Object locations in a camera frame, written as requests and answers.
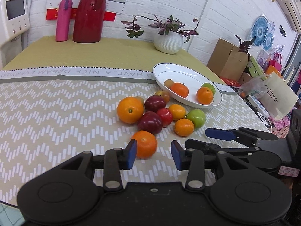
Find oblong green apple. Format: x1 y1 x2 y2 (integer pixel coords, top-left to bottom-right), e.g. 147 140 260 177
186 109 206 129

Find small yellow-orange mandarin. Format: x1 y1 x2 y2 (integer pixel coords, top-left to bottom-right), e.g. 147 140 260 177
168 104 186 121

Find bright red small apple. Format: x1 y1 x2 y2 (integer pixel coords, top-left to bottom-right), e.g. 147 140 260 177
157 108 173 128

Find large front orange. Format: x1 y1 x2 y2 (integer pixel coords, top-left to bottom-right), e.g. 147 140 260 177
196 87 213 105

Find dark red plum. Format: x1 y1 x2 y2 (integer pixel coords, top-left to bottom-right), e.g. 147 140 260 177
137 111 163 135
144 95 166 112

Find round green apple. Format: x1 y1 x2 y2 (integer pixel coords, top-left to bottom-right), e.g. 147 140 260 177
202 83 216 95

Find red-green tomato fruit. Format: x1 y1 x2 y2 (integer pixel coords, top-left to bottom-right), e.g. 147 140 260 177
155 90 170 104

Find dark red plum back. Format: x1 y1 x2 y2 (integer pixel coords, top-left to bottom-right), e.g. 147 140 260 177
144 95 166 112

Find small green-brown fruit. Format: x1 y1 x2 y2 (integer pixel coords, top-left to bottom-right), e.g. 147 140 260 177
135 96 144 106

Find small tan longan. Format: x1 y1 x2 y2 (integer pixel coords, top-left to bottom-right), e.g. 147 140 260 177
164 79 174 89

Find clear plastic bag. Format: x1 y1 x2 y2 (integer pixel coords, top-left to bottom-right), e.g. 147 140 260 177
238 75 269 99

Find cream tote bag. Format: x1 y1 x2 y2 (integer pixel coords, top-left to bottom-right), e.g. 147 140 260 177
259 72 298 120

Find red envelope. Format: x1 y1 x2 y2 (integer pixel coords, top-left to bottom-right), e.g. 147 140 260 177
221 77 241 88

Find green gift box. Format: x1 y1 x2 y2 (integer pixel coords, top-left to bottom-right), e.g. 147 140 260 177
247 56 265 78

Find white ceramic plate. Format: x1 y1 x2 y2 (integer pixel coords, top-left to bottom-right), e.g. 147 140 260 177
153 63 223 109

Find brown cardboard box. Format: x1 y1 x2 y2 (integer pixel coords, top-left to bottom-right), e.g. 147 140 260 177
207 38 248 81

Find patterned beige tablecloth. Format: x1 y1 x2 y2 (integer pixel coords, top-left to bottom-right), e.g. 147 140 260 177
0 35 271 208

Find dark purple plant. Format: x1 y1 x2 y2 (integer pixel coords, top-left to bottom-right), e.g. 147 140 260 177
235 35 256 61

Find white pot purple plant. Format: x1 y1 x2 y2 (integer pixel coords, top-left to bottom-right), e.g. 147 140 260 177
121 15 199 55

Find white air conditioner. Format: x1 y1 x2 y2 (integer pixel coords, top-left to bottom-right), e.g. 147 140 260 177
277 0 301 33

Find red thermos jug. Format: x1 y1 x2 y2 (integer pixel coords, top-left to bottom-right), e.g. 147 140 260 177
72 0 106 43

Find pink thermos bottle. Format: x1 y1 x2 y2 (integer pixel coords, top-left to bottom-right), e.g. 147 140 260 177
56 0 72 42

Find white floor water dispenser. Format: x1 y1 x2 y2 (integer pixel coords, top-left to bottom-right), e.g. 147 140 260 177
1 0 32 69

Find blue round wall ornament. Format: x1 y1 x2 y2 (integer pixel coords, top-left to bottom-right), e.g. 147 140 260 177
250 15 275 51

